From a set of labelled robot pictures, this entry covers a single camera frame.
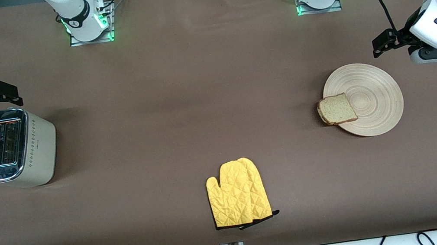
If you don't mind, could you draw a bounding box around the slice of brown bread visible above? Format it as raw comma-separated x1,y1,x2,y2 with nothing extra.
315,91,359,128

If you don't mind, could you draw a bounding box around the brown table cover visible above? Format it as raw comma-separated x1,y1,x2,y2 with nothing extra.
0,0,437,245

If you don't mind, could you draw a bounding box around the beige chrome two-slot toaster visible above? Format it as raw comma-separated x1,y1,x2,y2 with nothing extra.
0,102,65,193

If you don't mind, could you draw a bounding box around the yellow quilted oven mitt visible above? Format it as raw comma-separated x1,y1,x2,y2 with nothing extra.
228,153,282,230
203,158,262,232

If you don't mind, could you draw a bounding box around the round wooden plate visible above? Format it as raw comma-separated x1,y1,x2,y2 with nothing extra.
318,57,409,143

